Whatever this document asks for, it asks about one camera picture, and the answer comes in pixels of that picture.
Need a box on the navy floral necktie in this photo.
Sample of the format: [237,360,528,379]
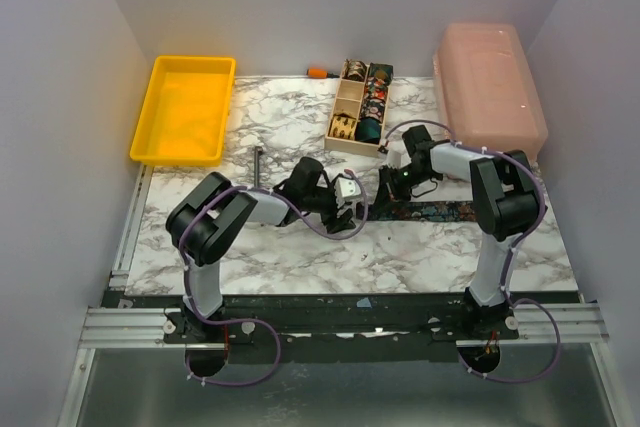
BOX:
[367,201,476,223]

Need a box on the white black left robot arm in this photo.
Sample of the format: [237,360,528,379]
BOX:
[165,157,367,342]

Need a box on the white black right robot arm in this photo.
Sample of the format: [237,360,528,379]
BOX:
[360,125,546,339]

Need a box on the metal rod tool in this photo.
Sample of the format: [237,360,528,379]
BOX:
[253,146,263,188]

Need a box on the dark green rolled tie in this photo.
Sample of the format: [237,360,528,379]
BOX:
[354,117,382,144]

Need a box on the wooden compartment organizer box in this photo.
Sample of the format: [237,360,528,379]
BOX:
[324,59,392,158]

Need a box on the yellow beetle print rolled tie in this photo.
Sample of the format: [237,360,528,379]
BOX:
[328,113,358,141]

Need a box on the dark rose print rolled tie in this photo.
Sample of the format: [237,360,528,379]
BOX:
[360,98,386,123]

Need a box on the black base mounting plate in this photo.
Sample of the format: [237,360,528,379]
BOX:
[164,293,518,364]

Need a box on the red floral rolled tie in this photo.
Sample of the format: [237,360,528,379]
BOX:
[364,77,389,101]

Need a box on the green yellow rolled tie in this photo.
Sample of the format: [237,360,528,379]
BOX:
[368,63,394,84]

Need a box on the cream brown rolled tie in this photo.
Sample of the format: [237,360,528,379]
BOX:
[342,59,368,82]

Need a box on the pink plastic storage box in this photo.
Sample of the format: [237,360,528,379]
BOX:
[433,23,548,162]

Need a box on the yellow plastic tray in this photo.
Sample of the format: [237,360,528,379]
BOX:
[129,55,236,167]

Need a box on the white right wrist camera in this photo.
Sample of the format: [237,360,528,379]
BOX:
[378,145,402,169]

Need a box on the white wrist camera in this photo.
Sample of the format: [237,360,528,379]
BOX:
[378,145,402,169]
[332,174,362,207]

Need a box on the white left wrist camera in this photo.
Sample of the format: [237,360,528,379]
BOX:
[332,174,362,207]

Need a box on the orange handled screwdriver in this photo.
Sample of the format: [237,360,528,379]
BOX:
[306,67,340,79]

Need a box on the aluminium extrusion rail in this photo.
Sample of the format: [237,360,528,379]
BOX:
[79,303,609,350]

